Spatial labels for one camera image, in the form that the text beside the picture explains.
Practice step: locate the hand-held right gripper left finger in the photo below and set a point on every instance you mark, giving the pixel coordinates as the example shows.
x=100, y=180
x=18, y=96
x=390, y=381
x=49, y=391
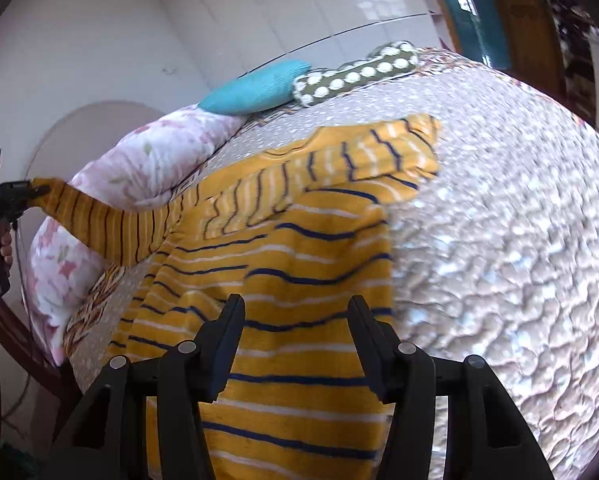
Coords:
x=229, y=345

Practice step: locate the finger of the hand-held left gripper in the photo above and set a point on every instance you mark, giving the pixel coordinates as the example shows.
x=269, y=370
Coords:
x=27, y=192

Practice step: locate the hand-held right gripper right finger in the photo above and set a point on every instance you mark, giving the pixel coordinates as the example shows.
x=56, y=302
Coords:
x=367, y=350

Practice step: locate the yellow striped sweater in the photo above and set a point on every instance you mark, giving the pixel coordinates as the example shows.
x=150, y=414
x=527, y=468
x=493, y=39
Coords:
x=304, y=260

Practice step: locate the pink floral duvet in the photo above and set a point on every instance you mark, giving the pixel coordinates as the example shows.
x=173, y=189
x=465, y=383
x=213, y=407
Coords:
x=144, y=160

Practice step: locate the beige dotted quilt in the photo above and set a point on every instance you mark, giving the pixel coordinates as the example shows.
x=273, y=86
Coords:
x=479, y=235

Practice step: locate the teal pillow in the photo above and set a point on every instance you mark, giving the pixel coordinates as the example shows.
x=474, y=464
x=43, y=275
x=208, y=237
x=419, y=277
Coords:
x=254, y=87

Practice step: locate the olive polka-dot pillow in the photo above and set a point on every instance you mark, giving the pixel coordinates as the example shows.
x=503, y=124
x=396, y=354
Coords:
x=349, y=77

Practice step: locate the white glossy wardrobe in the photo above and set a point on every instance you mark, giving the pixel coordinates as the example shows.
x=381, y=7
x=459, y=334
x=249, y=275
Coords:
x=279, y=10

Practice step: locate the wooden door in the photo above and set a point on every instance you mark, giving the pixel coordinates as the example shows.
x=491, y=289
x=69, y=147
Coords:
x=524, y=25

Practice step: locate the cluttered rack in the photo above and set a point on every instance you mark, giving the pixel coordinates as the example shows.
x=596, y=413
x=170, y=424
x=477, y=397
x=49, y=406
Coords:
x=569, y=35

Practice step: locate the wooden bed frame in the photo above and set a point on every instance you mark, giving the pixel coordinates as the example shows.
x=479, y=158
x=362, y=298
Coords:
x=24, y=355

